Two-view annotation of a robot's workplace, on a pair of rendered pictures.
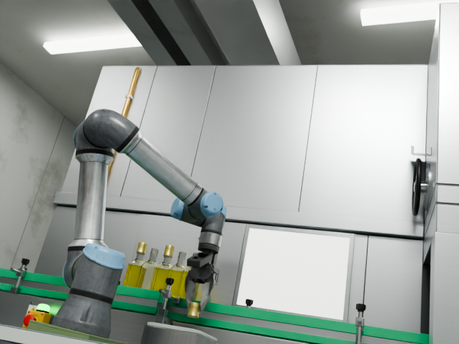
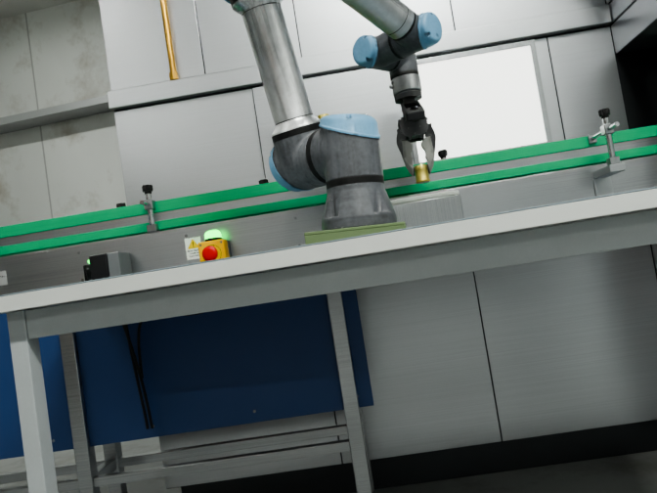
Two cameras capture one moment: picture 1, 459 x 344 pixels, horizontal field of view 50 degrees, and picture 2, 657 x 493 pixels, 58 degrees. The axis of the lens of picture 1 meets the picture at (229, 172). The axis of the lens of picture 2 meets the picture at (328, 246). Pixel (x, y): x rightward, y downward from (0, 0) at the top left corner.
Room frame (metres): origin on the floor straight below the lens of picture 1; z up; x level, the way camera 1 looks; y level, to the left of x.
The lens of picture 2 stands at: (0.26, 0.69, 0.68)
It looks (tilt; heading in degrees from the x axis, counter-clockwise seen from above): 3 degrees up; 344
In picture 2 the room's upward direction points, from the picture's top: 9 degrees counter-clockwise
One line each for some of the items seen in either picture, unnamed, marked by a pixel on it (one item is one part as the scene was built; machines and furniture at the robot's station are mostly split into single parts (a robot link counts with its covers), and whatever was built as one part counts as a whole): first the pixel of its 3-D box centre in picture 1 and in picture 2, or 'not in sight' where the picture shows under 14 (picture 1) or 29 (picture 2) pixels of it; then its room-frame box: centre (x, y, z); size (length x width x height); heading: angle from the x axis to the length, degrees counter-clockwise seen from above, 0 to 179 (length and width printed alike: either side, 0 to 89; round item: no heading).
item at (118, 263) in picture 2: not in sight; (110, 269); (1.92, 0.82, 0.79); 0.08 x 0.08 x 0.08; 71
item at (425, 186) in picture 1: (421, 187); not in sight; (1.64, -0.70, 1.49); 0.21 x 0.05 x 0.21; 161
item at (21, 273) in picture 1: (16, 274); (147, 207); (1.91, 0.71, 0.94); 0.07 x 0.04 x 0.13; 161
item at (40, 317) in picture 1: (37, 323); (215, 254); (1.84, 0.55, 0.79); 0.07 x 0.07 x 0.07; 71
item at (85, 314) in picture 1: (86, 312); (357, 204); (1.38, 0.30, 0.82); 0.15 x 0.15 x 0.10
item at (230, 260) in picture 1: (235, 264); (400, 117); (1.96, -0.09, 1.15); 0.90 x 0.03 x 0.34; 71
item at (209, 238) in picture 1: (209, 241); (405, 87); (1.65, 0.02, 1.14); 0.08 x 0.08 x 0.05
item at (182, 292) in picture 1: (188, 294); not in sight; (1.87, 0.06, 0.99); 0.06 x 0.06 x 0.21; 71
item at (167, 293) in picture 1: (169, 297); not in sight; (1.76, 0.12, 0.95); 0.17 x 0.03 x 0.12; 161
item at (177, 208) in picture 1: (190, 210); (380, 51); (1.59, 0.10, 1.22); 0.11 x 0.11 x 0.08; 27
